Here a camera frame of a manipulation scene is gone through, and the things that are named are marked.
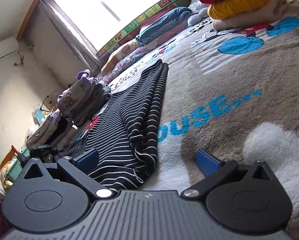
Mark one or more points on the cartoon print pillow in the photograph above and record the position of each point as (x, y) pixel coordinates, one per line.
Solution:
(119, 54)

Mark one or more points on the light blue plush toy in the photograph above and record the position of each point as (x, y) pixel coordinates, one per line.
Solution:
(197, 18)

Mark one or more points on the pink purple folded blanket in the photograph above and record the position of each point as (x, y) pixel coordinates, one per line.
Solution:
(140, 52)

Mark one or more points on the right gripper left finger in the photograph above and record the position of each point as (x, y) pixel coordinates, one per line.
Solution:
(77, 170)

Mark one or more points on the grey folded clothes stack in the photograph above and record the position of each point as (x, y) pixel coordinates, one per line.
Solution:
(75, 108)

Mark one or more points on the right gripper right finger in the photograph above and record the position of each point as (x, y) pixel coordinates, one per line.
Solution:
(216, 171)

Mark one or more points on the beige pink folded garment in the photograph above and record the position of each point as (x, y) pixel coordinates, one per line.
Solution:
(269, 13)

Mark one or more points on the black white striped shirt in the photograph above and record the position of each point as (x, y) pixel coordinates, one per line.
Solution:
(129, 129)

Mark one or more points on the blue folded blanket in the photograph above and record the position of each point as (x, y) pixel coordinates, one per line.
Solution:
(163, 24)

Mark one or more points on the yellow folded garment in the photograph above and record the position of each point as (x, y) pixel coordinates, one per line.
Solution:
(227, 8)

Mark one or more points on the Mickey Mouse plush blanket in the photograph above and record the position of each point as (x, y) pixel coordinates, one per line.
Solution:
(234, 94)

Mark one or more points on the colourful alphabet foam mat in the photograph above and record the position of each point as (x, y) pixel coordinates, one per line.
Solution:
(131, 30)

